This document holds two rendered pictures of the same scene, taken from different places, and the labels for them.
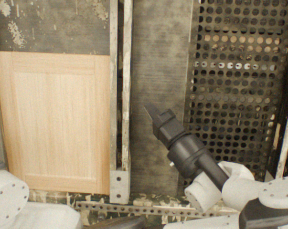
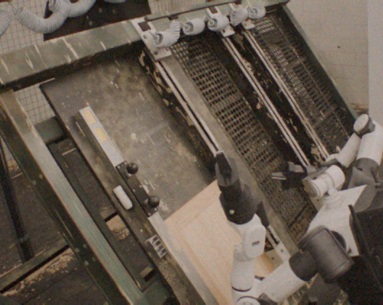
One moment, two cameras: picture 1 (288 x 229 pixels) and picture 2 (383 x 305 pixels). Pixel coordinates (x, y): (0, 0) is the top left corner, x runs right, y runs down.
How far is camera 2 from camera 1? 1.57 m
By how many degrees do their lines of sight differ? 53
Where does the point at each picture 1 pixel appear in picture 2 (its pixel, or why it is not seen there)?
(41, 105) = (208, 244)
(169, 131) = (298, 169)
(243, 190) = (347, 149)
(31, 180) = not seen: outside the picture
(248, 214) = (365, 129)
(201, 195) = not seen: hidden behind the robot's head
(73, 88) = (215, 216)
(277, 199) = (363, 120)
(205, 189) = not seen: hidden behind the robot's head
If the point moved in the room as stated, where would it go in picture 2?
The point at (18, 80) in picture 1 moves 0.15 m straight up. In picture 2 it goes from (186, 235) to (180, 197)
